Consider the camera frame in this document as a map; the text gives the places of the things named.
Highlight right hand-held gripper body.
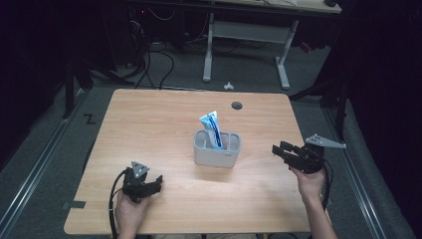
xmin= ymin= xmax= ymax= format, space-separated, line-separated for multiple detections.
xmin=289 ymin=133 xmax=347 ymax=175

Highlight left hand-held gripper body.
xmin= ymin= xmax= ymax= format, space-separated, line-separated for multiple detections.
xmin=121 ymin=160 xmax=154 ymax=204

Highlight grey plastic toothbrush holder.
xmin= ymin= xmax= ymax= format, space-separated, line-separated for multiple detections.
xmin=193 ymin=129 xmax=242 ymax=169

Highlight blue and white toothpaste tube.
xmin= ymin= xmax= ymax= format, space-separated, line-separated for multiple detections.
xmin=198 ymin=111 xmax=224 ymax=149

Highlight person's right hand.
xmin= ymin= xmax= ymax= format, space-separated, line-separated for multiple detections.
xmin=289 ymin=165 xmax=327 ymax=204

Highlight person's left hand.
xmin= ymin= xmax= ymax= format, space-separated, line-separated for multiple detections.
xmin=113 ymin=190 xmax=151 ymax=231

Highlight black metal stand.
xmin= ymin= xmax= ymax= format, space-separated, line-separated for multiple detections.
xmin=62 ymin=54 xmax=95 ymax=120
xmin=288 ymin=74 xmax=351 ymax=141

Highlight white-legged wooden desk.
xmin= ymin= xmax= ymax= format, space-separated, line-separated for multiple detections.
xmin=202 ymin=0 xmax=342 ymax=91

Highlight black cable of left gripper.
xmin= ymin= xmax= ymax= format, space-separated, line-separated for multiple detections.
xmin=107 ymin=168 xmax=129 ymax=239

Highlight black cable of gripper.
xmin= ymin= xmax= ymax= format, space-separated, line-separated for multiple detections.
xmin=107 ymin=168 xmax=129 ymax=239
xmin=319 ymin=158 xmax=334 ymax=211

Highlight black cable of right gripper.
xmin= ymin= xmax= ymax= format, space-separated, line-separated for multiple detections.
xmin=319 ymin=158 xmax=334 ymax=211

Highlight metal floor rail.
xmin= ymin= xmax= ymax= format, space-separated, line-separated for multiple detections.
xmin=0 ymin=89 xmax=88 ymax=235
xmin=321 ymin=105 xmax=388 ymax=239

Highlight black floor cables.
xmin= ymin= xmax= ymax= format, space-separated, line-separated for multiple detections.
xmin=130 ymin=19 xmax=176 ymax=91

